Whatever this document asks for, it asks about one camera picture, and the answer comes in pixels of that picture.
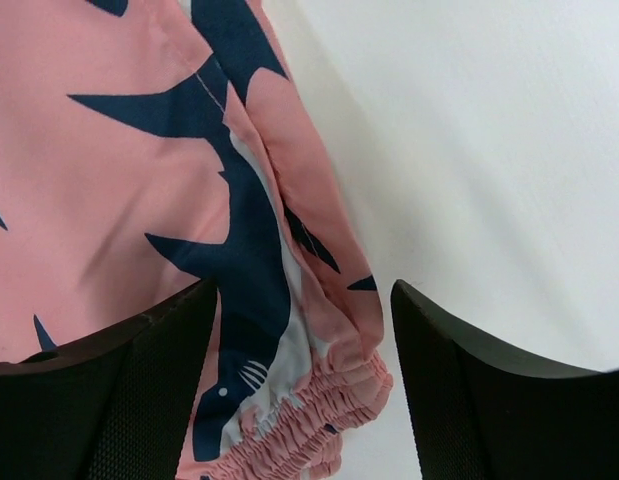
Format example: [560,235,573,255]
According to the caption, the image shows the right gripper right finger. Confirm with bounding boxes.
[390,280,619,479]

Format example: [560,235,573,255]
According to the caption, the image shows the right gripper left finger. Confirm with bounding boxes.
[0,281,217,479]

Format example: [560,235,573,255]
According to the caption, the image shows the pink shark print shorts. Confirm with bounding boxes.
[0,1,393,479]

